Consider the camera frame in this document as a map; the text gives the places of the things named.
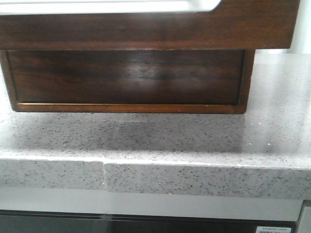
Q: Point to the dark wooden drawer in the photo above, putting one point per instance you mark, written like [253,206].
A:
[139,77]

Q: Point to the dark wooden drawer cabinet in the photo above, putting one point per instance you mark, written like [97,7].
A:
[246,25]

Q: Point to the black appliance under counter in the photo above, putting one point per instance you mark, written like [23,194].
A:
[58,222]

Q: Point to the white plastic tray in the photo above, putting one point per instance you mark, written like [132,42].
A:
[48,7]

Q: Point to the white cabinet door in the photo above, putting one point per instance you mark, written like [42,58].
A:
[304,223]

